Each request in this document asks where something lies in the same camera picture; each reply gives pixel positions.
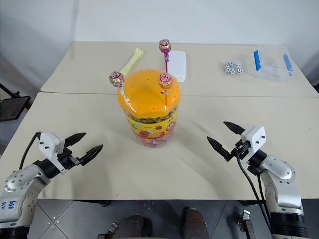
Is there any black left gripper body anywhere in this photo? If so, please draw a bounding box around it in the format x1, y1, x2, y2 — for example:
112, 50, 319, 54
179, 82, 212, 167
58, 146, 83, 171

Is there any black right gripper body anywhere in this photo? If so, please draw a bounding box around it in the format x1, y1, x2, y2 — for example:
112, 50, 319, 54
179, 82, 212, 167
224, 139, 251, 162

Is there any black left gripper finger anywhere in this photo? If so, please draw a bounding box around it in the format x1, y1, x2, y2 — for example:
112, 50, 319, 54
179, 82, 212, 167
64, 132, 87, 148
80, 144, 104, 167

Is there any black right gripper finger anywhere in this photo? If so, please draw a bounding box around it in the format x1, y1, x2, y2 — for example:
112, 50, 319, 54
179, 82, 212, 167
223, 121, 246, 135
206, 136, 231, 158

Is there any lollipop with white stick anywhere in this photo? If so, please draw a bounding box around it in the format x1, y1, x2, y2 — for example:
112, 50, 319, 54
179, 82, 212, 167
108, 71, 126, 98

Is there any orange-lidded lollipop jar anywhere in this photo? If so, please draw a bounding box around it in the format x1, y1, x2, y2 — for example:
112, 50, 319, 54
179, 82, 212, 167
117, 69, 182, 149

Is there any lollipop with orange stick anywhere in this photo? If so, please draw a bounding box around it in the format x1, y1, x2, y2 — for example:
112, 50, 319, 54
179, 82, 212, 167
159, 72, 173, 105

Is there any lollipop with pink stick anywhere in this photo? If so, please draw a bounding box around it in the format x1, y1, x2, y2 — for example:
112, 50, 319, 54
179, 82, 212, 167
159, 38, 172, 73

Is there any black chair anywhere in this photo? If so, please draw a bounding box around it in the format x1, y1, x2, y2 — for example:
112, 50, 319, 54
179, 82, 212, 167
0, 84, 32, 122

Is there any clear box with blue clips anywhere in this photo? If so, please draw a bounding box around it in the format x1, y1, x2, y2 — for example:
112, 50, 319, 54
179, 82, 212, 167
252, 44, 296, 82

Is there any dark brown rounded shape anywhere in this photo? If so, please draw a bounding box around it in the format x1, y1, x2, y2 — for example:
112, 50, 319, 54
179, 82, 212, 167
183, 207, 209, 239
117, 215, 153, 239

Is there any pale yellow bone toy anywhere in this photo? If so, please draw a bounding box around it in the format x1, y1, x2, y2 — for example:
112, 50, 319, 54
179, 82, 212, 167
120, 47, 145, 76

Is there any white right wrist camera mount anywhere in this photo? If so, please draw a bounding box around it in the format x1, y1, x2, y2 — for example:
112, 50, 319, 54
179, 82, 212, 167
240, 125, 266, 160

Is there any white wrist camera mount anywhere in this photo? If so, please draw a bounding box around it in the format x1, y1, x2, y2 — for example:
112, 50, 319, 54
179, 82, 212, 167
240, 125, 266, 160
39, 132, 67, 174

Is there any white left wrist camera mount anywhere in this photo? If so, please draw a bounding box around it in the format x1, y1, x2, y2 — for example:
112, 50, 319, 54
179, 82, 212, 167
39, 132, 67, 174

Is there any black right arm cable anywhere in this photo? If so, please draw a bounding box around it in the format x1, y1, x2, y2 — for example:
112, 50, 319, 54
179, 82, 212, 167
236, 151, 273, 232

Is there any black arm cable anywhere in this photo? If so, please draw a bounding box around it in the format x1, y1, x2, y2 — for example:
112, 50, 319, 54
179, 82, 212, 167
18, 131, 42, 170
236, 151, 273, 232

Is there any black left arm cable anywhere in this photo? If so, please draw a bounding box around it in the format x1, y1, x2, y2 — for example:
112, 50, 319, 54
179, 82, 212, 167
18, 131, 42, 170

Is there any black metal bracket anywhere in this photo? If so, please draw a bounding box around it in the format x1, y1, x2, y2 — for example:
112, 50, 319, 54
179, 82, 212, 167
97, 222, 120, 239
238, 209, 255, 239

